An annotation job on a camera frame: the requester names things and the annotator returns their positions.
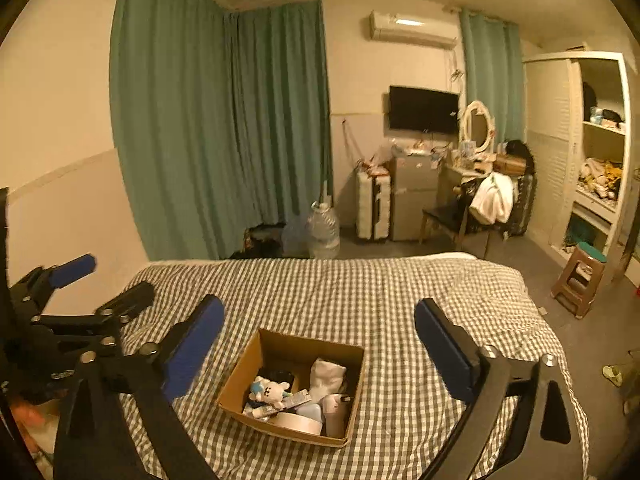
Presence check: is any white garment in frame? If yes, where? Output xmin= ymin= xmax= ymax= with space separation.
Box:
xmin=470 ymin=172 xmax=514 ymax=225

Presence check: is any dressing table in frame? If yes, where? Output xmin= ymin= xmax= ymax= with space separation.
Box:
xmin=439 ymin=162 xmax=501 ymax=211

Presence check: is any white suitcase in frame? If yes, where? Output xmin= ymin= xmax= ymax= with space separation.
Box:
xmin=356 ymin=170 xmax=392 ymax=241

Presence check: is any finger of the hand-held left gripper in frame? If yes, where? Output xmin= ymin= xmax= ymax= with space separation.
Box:
xmin=10 ymin=254 xmax=97 ymax=311
xmin=35 ymin=281 xmax=156 ymax=348

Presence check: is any brown wooden box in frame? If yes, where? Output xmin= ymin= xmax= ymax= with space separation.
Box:
xmin=495 ymin=154 xmax=528 ymax=174

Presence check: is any dark bag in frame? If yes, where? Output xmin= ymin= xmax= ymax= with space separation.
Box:
xmin=244 ymin=226 xmax=284 ymax=259

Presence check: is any white sock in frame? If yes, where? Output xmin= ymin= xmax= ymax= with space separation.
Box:
xmin=309 ymin=357 xmax=347 ymax=398

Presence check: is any green white checkered blanket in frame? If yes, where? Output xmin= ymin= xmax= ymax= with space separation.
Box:
xmin=30 ymin=252 xmax=591 ymax=480

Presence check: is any grey small fridge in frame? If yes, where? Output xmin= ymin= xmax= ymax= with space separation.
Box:
xmin=390 ymin=154 xmax=441 ymax=242

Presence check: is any narrow green curtain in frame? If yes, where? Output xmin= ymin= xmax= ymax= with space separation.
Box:
xmin=459 ymin=7 xmax=527 ymax=143

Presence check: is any wall cable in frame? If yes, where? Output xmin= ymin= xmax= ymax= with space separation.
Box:
xmin=341 ymin=119 xmax=364 ymax=167

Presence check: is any brown cardboard box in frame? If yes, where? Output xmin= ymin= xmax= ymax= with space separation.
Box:
xmin=216 ymin=328 xmax=366 ymax=448

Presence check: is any white oval mirror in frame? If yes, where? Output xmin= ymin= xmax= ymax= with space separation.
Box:
xmin=461 ymin=101 xmax=496 ymax=153

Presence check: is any brown plastic stool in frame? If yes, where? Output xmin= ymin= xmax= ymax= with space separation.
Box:
xmin=551 ymin=241 xmax=607 ymax=320

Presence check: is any white plastic device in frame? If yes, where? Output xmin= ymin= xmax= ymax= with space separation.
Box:
xmin=320 ymin=394 xmax=353 ymax=438

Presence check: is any white air conditioner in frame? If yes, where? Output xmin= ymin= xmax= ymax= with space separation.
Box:
xmin=369 ymin=10 xmax=458 ymax=51

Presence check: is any roll of white tape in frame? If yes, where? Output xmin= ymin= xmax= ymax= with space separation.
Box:
xmin=275 ymin=410 xmax=325 ymax=436

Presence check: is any pile of clothes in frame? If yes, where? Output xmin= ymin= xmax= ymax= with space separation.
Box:
xmin=577 ymin=157 xmax=623 ymax=198

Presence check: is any white plush toy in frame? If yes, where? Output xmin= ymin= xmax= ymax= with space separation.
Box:
xmin=248 ymin=376 xmax=292 ymax=408

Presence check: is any black cloth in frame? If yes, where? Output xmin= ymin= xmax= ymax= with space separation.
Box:
xmin=257 ymin=367 xmax=296 ymax=387

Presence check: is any white wardrobe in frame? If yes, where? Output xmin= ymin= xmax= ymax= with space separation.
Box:
xmin=522 ymin=51 xmax=632 ymax=281

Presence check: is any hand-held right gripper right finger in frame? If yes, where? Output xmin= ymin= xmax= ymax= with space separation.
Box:
xmin=414 ymin=298 xmax=587 ymax=480

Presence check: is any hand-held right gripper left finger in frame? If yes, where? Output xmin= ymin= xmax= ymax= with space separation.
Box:
xmin=52 ymin=295 xmax=226 ymax=480

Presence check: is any clear water jug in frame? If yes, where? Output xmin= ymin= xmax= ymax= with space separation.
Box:
xmin=282 ymin=220 xmax=308 ymax=257
xmin=306 ymin=201 xmax=341 ymax=259

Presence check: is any black fluffy item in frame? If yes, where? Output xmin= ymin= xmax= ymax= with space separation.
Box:
xmin=505 ymin=140 xmax=535 ymax=173

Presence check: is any person's left forearm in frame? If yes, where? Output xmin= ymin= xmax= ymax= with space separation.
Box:
xmin=10 ymin=400 xmax=58 ymax=466

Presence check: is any black wall television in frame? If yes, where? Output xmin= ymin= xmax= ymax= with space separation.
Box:
xmin=389 ymin=86 xmax=460 ymax=135

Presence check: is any dark chair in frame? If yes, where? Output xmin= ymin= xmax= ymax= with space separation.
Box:
xmin=419 ymin=195 xmax=493 ymax=258

